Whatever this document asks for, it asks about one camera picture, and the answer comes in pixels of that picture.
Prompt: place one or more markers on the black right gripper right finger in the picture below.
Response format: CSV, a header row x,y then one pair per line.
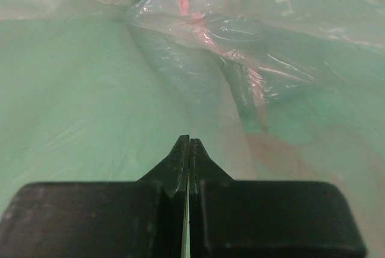
x,y
264,218

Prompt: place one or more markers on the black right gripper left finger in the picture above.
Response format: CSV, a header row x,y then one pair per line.
x,y
142,218

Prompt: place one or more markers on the green plastic trash bin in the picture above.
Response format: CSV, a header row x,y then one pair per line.
x,y
75,89

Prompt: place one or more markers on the pink plastic trash bag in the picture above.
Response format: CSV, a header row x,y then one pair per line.
x,y
240,44

